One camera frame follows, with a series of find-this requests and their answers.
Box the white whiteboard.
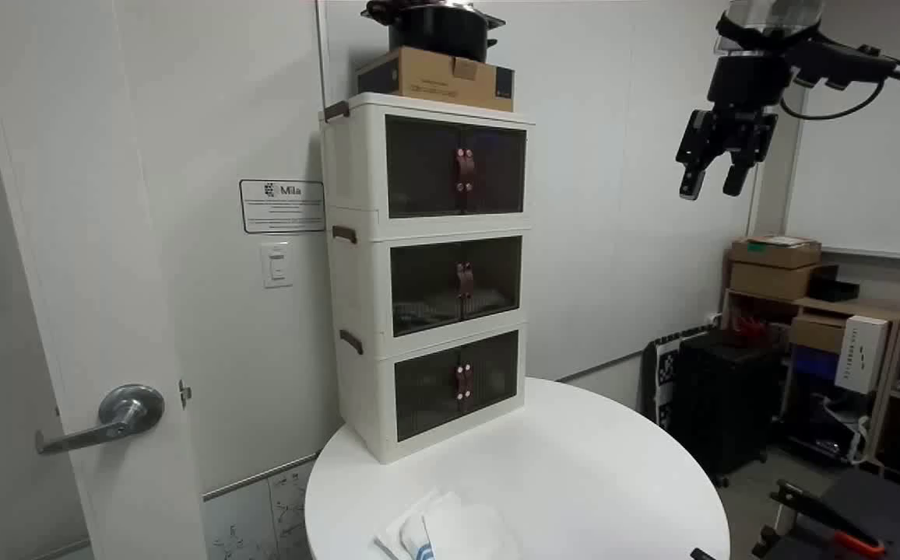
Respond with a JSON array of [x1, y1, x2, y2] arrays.
[[786, 51, 900, 265]]

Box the white light switch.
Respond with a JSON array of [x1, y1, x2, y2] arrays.
[[261, 242, 295, 292]]

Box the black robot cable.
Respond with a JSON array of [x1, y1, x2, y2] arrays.
[[779, 55, 900, 123]]

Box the plain cardboard box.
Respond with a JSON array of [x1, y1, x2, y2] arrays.
[[725, 259, 816, 304]]

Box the small black device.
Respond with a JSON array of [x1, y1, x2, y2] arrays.
[[807, 260, 863, 304]]

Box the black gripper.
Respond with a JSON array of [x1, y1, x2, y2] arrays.
[[671, 99, 783, 201]]

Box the white door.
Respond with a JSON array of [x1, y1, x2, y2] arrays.
[[0, 0, 211, 560]]

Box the flat cardboard box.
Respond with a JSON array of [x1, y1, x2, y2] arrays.
[[725, 233, 825, 274]]

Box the white wall conduit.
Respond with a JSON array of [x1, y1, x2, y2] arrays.
[[311, 0, 331, 106]]

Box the small cardboard box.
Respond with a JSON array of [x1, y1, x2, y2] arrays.
[[788, 309, 851, 357]]

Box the white product box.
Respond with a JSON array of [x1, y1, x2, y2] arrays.
[[834, 310, 889, 399]]

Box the black equipment case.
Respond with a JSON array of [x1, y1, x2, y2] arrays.
[[670, 330, 786, 485]]

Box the black and white frame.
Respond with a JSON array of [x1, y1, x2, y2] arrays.
[[641, 323, 710, 430]]

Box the black equipment with red tool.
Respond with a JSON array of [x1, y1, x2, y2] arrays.
[[752, 463, 900, 560]]

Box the cardboard box with black label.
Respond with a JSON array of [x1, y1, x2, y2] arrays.
[[356, 42, 516, 114]]

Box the white wall sign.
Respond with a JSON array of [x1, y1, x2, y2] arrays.
[[238, 173, 327, 237]]

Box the white stacked storage cabinet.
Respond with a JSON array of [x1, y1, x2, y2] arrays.
[[322, 89, 536, 465]]

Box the folded white towel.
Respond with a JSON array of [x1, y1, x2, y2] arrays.
[[369, 489, 523, 560]]

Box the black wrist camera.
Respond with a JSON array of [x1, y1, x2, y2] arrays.
[[708, 51, 790, 110]]

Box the black cooking pot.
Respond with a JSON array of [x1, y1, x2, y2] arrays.
[[360, 0, 508, 63]]

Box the silver door lever handle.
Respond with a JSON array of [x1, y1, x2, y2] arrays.
[[33, 379, 169, 456]]

